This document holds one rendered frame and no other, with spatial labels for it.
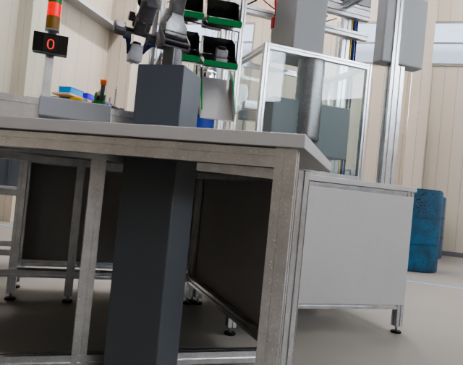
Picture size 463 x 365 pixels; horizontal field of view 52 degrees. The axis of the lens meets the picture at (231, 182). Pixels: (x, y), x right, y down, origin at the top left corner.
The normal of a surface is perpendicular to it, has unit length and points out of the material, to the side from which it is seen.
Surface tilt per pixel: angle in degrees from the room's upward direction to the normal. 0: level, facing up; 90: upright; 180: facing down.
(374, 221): 90
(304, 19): 90
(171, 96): 90
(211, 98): 45
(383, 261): 90
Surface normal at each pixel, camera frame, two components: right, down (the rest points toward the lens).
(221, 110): 0.19, -0.70
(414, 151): -0.28, -0.04
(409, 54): 0.34, 0.01
